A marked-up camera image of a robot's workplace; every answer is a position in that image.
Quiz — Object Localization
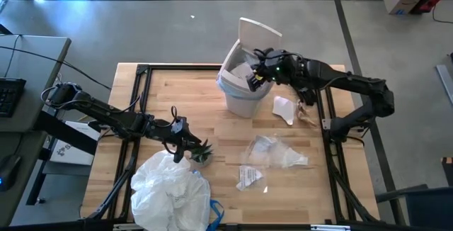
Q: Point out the succulent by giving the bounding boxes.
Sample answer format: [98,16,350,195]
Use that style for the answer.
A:
[189,139,215,169]

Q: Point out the clear printed plastic bag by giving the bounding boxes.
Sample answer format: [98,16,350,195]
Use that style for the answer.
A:
[246,135,310,170]

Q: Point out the small printed clear bag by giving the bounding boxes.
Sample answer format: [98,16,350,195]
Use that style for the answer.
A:
[236,165,265,192]

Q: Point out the dark blue chair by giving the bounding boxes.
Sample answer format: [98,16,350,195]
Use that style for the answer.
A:
[374,184,453,231]

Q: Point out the white printed box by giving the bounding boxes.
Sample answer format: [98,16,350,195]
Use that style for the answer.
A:
[49,123,102,167]

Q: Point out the black keyboard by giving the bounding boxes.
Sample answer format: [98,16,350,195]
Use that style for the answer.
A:
[0,77,28,118]

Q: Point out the black computer mouse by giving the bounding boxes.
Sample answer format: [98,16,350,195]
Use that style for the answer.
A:
[0,154,23,192]

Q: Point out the torn white paper piece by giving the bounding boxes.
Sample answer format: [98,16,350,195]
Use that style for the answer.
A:
[271,95,297,126]

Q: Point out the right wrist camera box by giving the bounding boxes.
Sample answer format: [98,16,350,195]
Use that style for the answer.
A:
[246,71,265,93]

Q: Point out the crumpled tan clear wrapper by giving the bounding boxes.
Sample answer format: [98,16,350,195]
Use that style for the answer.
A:
[296,100,319,128]

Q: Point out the white swing bin lid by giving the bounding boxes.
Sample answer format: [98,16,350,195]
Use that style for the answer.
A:
[216,17,283,99]

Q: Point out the black aluminium table frame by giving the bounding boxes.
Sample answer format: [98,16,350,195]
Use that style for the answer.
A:
[80,63,382,225]

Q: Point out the large white plastic bag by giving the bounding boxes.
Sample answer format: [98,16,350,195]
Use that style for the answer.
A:
[130,150,212,231]

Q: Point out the blue bag strap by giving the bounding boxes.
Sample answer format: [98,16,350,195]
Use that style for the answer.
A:
[205,198,225,231]

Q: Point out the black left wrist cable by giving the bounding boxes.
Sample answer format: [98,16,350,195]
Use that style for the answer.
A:
[168,105,180,128]

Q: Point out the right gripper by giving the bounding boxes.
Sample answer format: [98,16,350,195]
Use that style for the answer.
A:
[249,48,302,85]

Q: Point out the white plastic trash bin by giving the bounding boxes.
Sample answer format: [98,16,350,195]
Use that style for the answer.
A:
[224,91,266,119]

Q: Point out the black desk cable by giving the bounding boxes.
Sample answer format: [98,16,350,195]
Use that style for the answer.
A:
[0,45,113,92]

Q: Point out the blue plastic bin liner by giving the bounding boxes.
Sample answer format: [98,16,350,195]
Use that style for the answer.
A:
[216,74,266,101]

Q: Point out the grey metal bar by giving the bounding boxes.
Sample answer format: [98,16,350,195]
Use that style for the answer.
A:
[435,64,453,106]

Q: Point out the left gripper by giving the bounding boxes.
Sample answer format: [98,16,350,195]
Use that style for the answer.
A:
[152,115,203,151]

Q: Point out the grey desk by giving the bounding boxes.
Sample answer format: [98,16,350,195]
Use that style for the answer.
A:
[0,34,72,133]
[0,130,50,225]

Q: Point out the black glove with green cuff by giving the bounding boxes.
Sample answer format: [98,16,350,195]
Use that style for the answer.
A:
[299,87,319,107]

